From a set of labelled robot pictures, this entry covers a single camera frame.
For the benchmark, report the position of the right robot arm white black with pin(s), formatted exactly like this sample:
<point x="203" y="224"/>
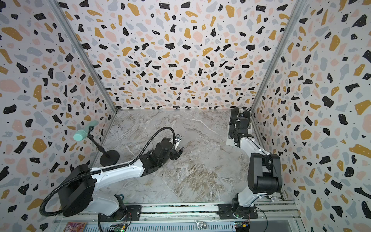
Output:
<point x="264" y="178"/>

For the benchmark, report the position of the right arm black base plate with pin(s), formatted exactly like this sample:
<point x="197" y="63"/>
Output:
<point x="230" y="211"/>

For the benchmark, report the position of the black belt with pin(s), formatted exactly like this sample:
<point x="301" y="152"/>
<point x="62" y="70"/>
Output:
<point x="233" y="116"/>

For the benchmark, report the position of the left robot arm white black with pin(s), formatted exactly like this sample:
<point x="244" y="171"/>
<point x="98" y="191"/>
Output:
<point x="78" y="192"/>

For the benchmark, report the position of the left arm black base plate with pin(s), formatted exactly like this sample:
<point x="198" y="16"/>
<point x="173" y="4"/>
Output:
<point x="129" y="214"/>

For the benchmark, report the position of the white storage roll organizer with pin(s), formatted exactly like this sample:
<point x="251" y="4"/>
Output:
<point x="230" y="140"/>

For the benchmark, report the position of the small crumpled wrapper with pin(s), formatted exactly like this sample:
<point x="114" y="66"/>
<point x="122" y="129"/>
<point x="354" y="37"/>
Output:
<point x="272" y="198"/>

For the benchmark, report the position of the green microphone on black stand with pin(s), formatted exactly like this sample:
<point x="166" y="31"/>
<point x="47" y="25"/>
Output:
<point x="108" y="158"/>

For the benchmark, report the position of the pink printed card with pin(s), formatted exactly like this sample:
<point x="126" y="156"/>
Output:
<point x="75" y="227"/>

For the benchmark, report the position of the aluminium mounting rail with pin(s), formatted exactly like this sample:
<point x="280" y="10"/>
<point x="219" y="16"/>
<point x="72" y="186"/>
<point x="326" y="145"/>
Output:
<point x="182" y="212"/>

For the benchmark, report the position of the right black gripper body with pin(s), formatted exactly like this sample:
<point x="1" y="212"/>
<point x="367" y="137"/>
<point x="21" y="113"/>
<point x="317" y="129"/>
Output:
<point x="235" y="131"/>

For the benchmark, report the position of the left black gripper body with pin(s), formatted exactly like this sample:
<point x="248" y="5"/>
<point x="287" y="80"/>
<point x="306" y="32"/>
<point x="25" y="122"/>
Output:
<point x="174" y="155"/>

